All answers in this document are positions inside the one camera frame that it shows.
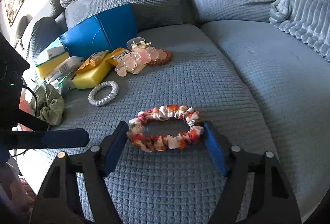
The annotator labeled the brown spiral hair tie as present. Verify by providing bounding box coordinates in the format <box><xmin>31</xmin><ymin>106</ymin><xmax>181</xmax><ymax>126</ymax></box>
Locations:
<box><xmin>147</xmin><ymin>48</ymin><xmax>173</xmax><ymax>67</ymax></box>

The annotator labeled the white barcode box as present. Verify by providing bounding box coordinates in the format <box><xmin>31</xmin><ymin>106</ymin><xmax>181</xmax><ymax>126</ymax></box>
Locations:
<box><xmin>45</xmin><ymin>56</ymin><xmax>83</xmax><ymax>83</ymax></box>

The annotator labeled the pink bottle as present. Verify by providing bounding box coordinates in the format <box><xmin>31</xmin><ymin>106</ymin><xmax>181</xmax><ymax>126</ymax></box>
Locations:
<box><xmin>19</xmin><ymin>89</ymin><xmax>31</xmax><ymax>114</ymax></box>

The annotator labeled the blue cardboard box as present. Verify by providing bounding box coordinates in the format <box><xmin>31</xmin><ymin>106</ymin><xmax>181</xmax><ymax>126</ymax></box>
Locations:
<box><xmin>58</xmin><ymin>4</ymin><xmax>138</xmax><ymax>59</ymax></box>

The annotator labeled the grey blue sofa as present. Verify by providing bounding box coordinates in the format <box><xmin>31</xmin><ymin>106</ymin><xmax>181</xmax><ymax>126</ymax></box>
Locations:
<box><xmin>12</xmin><ymin>0</ymin><xmax>329</xmax><ymax>223</ymax></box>

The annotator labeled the red floral scrunchie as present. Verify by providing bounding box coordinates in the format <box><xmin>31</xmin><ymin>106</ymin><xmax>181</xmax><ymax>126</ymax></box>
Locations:
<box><xmin>126</xmin><ymin>104</ymin><xmax>204</xmax><ymax>152</ymax></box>

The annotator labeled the green scrunchie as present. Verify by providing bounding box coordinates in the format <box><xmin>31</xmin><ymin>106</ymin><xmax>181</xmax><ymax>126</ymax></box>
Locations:
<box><xmin>30</xmin><ymin>83</ymin><xmax>64</xmax><ymax>126</ymax></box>

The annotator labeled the silver spiral hair tie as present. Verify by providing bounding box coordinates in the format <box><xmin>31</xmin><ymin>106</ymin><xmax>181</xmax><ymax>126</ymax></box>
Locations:
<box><xmin>88</xmin><ymin>80</ymin><xmax>120</xmax><ymax>107</ymax></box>

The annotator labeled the yellow green sponge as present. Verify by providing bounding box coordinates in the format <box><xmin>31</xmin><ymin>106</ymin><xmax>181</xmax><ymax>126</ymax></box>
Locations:
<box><xmin>35</xmin><ymin>45</ymin><xmax>69</xmax><ymax>80</ymax></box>

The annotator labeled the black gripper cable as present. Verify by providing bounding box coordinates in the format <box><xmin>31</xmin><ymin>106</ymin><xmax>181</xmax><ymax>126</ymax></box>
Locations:
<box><xmin>8</xmin><ymin>84</ymin><xmax>39</xmax><ymax>159</ymax></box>

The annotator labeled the clear pink hair claw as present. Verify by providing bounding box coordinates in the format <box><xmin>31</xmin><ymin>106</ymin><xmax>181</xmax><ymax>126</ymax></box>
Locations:
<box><xmin>115</xmin><ymin>37</ymin><xmax>172</xmax><ymax>77</ymax></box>

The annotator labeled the yellow snack packet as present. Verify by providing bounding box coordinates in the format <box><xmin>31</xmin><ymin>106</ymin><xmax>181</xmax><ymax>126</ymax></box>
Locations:
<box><xmin>75</xmin><ymin>48</ymin><xmax>131</xmax><ymax>75</ymax></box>

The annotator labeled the blue throw pillow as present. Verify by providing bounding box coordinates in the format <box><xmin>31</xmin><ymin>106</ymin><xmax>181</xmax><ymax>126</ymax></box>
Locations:
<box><xmin>24</xmin><ymin>17</ymin><xmax>62</xmax><ymax>63</ymax></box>

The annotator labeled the light blue fluffy blanket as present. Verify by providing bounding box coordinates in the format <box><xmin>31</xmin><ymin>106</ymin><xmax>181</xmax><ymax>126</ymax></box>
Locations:
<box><xmin>269</xmin><ymin>0</ymin><xmax>329</xmax><ymax>60</ymax></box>

